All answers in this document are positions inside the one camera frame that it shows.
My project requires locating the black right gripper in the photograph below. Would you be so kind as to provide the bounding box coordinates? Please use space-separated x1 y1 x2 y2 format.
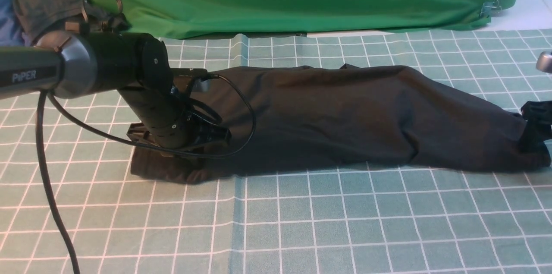
519 101 552 153

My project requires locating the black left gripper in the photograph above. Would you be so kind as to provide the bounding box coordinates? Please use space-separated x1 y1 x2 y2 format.
126 121 232 157

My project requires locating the dark gray long-sleeved shirt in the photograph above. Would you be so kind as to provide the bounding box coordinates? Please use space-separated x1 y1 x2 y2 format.
130 64 551 184

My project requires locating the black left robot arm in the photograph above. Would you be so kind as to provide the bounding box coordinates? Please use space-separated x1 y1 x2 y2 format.
0 31 232 158

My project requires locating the metal binder clip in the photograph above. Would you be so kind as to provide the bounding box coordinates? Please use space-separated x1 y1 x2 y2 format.
479 0 502 18

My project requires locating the green checkered tablecloth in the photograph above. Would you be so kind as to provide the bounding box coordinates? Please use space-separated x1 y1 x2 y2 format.
0 29 552 274

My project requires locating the dark crumpled garment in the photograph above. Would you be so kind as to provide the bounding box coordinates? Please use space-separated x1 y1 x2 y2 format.
13 0 131 45

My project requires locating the blue garment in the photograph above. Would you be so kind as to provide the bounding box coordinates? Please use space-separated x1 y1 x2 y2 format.
0 0 25 47

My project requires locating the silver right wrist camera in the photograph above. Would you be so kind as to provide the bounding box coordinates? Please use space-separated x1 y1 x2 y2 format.
536 50 552 74

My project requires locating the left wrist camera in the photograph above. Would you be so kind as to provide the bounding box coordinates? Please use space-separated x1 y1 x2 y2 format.
171 68 212 94

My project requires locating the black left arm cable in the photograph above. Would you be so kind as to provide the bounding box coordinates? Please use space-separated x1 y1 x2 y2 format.
36 0 257 274

